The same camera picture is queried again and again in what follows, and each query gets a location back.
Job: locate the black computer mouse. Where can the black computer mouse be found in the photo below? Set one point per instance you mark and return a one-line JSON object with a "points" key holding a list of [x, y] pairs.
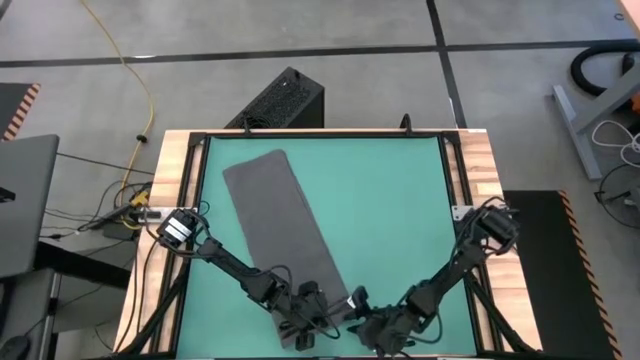
{"points": [[14, 349]]}

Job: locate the grey woven towel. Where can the grey woven towel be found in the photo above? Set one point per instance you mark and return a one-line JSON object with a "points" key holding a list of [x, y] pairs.
{"points": [[280, 225]]}

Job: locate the black desk base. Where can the black desk base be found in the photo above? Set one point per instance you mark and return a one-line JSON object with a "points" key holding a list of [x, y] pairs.
{"points": [[75, 262]]}

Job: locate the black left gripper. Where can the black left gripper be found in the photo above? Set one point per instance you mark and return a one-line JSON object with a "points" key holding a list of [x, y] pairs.
{"points": [[307, 320]]}

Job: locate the orange object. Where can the orange object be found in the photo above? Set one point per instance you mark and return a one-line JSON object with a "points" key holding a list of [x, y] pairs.
{"points": [[636, 105]]}

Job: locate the black aluminium table frame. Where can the black aluminium table frame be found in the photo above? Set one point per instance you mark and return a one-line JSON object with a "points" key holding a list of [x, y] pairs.
{"points": [[325, 134]]}

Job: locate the small black desk device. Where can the small black desk device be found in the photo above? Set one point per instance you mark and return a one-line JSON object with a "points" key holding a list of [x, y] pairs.
{"points": [[6, 195]]}

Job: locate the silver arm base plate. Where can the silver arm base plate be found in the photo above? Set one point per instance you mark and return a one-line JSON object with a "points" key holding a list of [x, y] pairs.
{"points": [[141, 216], [457, 212]]}

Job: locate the green table mat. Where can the green table mat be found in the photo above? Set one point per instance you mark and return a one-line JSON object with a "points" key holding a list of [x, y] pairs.
{"points": [[390, 210]]}

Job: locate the black table clamp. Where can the black table clamp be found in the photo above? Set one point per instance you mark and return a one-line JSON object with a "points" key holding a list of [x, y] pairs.
{"points": [[407, 125], [246, 127]]}

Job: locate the black power strip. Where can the black power strip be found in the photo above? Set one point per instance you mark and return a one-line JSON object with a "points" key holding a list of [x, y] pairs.
{"points": [[120, 231]]}

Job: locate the wooden desk corner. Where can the wooden desk corner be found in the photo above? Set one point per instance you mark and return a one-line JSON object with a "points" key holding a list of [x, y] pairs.
{"points": [[634, 10]]}

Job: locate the black computer tower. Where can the black computer tower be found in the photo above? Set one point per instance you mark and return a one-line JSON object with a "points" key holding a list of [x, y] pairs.
{"points": [[285, 100]]}

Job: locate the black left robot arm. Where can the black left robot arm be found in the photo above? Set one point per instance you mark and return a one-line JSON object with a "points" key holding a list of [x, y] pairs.
{"points": [[230, 262]]}

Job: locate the black mat orange striped edge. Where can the black mat orange striped edge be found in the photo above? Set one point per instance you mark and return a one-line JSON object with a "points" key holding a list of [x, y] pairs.
{"points": [[12, 107], [545, 275]]}

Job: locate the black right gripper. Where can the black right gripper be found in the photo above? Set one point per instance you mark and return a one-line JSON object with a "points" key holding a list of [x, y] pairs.
{"points": [[385, 330]]}

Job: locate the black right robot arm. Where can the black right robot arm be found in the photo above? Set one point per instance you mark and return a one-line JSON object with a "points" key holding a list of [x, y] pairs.
{"points": [[450, 270]]}

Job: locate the grey metal desk leg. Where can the grey metal desk leg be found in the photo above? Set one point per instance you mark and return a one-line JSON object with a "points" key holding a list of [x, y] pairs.
{"points": [[579, 131]]}

